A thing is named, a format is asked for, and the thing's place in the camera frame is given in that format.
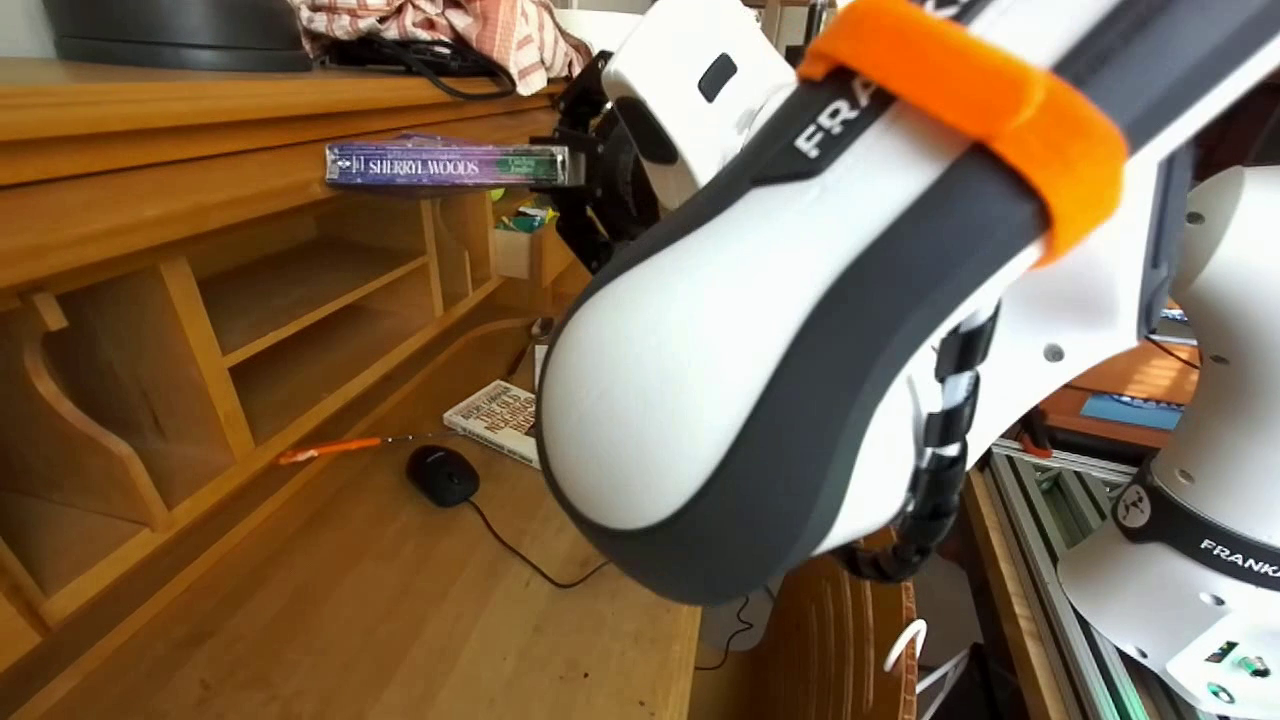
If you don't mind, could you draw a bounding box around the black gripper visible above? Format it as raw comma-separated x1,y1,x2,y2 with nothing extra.
555,65,677,275

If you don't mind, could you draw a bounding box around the purple spine paperback book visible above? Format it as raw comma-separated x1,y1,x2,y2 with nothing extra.
322,136,580,193

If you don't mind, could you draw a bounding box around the white paperback book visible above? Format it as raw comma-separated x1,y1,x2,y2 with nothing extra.
442,376,544,473

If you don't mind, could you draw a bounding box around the blue flat book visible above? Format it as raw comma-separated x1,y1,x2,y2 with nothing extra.
1075,391,1188,434

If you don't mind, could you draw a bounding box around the green yellow flat item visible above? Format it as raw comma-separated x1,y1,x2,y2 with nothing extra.
489,196,564,239

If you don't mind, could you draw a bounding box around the red white striped cloth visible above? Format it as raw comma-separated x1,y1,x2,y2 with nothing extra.
288,0,598,101

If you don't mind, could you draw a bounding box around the black computer mouse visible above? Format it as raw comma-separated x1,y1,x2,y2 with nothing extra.
403,441,483,512

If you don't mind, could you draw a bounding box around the orange pen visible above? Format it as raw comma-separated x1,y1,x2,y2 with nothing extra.
271,426,414,466

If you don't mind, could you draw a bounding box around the wooden roll-top desk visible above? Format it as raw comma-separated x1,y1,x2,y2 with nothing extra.
0,52,711,720

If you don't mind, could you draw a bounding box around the wooden chair back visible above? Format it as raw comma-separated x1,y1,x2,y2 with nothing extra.
692,556,928,720

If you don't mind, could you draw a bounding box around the wooden board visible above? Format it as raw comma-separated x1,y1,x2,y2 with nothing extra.
1038,337,1204,455

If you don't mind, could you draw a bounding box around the black cable near cloth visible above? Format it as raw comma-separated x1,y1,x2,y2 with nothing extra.
323,29,526,102

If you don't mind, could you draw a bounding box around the black mouse cable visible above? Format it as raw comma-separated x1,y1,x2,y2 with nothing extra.
466,494,772,672

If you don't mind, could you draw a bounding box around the orange velcro strap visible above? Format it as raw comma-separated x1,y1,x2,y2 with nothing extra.
796,0,1132,265

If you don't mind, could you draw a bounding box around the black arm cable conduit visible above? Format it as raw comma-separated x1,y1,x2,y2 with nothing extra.
837,300,1006,587

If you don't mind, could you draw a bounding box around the white cable on chair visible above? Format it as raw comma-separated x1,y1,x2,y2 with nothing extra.
879,617,983,715

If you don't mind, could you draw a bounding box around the aluminium frame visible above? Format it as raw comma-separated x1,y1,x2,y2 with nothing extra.
966,434,1175,720

